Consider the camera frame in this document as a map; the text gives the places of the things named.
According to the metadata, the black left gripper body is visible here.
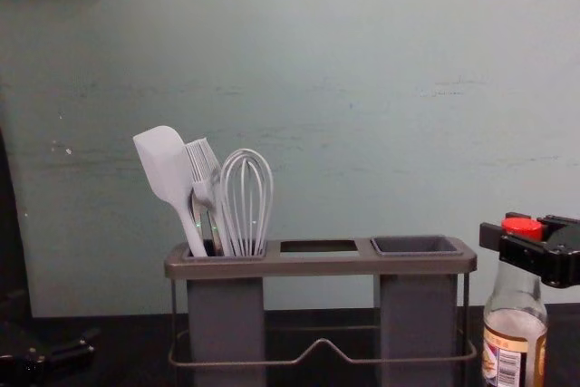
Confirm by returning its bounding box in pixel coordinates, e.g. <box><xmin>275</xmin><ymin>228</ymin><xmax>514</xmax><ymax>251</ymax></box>
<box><xmin>0</xmin><ymin>287</ymin><xmax>52</xmax><ymax>387</ymax></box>

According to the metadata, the glass bottle with red cap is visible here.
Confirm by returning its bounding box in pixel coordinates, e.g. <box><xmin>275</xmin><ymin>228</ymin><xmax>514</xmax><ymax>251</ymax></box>
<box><xmin>481</xmin><ymin>217</ymin><xmax>550</xmax><ymax>387</ymax></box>

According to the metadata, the black table cloth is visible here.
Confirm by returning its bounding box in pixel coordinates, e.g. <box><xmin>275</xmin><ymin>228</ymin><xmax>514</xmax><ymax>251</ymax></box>
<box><xmin>0</xmin><ymin>301</ymin><xmax>580</xmax><ymax>387</ymax></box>

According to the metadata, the grey plastic utensil cup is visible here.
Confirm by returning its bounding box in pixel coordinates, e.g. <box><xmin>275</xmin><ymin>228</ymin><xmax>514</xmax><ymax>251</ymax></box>
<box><xmin>370</xmin><ymin>235</ymin><xmax>459</xmax><ymax>387</ymax></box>
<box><xmin>183</xmin><ymin>241</ymin><xmax>269</xmax><ymax>387</ymax></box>

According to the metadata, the grey metal utensil rack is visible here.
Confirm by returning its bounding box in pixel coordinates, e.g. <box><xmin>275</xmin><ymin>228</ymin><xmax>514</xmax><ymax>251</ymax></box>
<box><xmin>163</xmin><ymin>236</ymin><xmax>479</xmax><ymax>387</ymax></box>

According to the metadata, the pale grey silicone spatula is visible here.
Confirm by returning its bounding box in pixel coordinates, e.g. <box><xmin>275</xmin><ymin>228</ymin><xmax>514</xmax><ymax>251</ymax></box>
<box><xmin>132</xmin><ymin>124</ymin><xmax>209</xmax><ymax>258</ymax></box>

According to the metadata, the pale grey silicone brush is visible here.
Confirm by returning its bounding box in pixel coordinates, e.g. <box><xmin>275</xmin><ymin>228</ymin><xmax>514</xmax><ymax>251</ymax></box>
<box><xmin>182</xmin><ymin>136</ymin><xmax>224</xmax><ymax>256</ymax></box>

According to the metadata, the pale grey silicone whisk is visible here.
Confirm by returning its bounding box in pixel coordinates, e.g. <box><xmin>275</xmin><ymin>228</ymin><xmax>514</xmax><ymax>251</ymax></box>
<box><xmin>218</xmin><ymin>147</ymin><xmax>276</xmax><ymax>257</ymax></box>

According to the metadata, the steel utensil handle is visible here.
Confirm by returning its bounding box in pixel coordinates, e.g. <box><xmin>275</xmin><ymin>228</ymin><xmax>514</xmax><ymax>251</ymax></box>
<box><xmin>188</xmin><ymin>192</ymin><xmax>205</xmax><ymax>250</ymax></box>

